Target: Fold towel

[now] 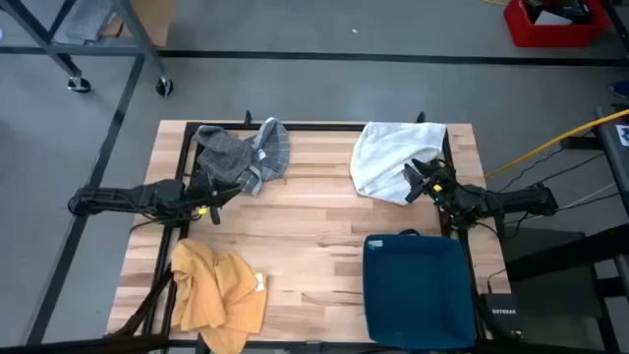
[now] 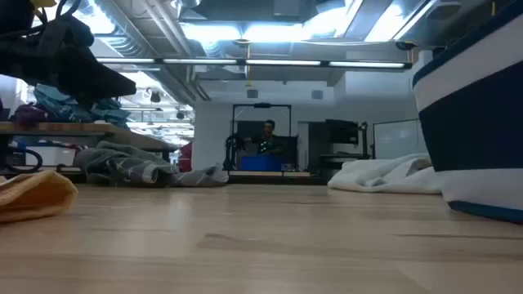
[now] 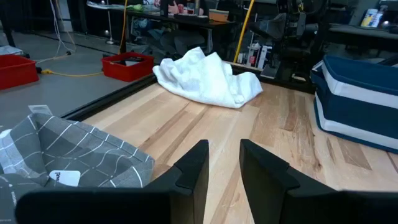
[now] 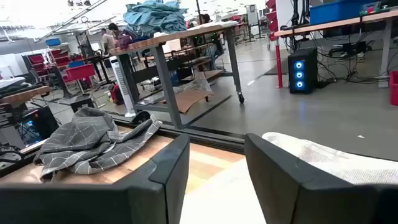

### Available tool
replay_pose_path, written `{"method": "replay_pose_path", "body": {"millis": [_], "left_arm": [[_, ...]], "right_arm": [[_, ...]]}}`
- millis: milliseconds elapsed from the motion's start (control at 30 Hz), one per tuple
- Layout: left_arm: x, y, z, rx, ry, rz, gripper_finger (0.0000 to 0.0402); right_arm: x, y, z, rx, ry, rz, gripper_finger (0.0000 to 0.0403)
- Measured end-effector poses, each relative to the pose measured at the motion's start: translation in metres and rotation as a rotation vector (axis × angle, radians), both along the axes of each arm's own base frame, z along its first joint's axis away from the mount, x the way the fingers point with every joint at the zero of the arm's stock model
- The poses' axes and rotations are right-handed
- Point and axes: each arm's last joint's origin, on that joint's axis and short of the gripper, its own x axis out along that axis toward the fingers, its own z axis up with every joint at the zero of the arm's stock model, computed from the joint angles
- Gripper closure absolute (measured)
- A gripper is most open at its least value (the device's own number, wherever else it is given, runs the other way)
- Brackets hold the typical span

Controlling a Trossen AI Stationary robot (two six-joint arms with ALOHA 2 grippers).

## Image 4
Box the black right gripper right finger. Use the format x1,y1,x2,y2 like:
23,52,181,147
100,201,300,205
244,133,398,224

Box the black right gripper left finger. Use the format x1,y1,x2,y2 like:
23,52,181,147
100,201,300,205
0,133,191,224

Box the white towel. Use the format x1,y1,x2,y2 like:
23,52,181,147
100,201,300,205
179,131,398,224

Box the grey checked towel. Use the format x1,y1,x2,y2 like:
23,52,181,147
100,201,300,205
33,106,163,182

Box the white tower fan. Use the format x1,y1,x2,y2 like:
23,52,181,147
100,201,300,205
109,55,136,118

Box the rack with red bins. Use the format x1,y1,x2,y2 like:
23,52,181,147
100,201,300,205
21,46,97,95

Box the black computer tower blue fans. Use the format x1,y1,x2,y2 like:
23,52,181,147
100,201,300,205
287,47,319,95

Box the flat brown cardboard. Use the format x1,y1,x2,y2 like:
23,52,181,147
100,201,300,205
159,89,214,114

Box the red plastic bin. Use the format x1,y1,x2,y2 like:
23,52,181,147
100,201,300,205
389,70,398,107

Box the wheeled grey metal workbench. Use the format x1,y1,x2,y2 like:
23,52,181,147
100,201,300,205
108,20,246,130

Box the clear plastic sheet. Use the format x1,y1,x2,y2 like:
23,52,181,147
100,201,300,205
139,72,213,105

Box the person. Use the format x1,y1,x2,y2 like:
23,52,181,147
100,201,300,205
99,27,117,57
197,13,225,71
107,22,126,41

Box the purple bag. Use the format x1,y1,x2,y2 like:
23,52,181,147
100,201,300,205
117,29,135,50

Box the wooden top work table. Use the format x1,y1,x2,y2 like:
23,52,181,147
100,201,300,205
273,8,398,90

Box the stack of red bins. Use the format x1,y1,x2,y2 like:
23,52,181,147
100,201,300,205
265,0,279,42

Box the blue plastic bin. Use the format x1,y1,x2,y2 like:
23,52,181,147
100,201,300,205
309,0,379,26

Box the pile of blue towels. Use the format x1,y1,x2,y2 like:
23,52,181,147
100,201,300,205
123,0,189,39

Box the black aluminium table frame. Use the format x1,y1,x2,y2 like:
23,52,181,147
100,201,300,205
0,114,246,179

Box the red post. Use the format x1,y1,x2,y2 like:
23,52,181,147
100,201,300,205
275,43,284,90

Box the tangle of black cables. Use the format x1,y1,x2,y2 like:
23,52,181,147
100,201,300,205
310,30,390,85

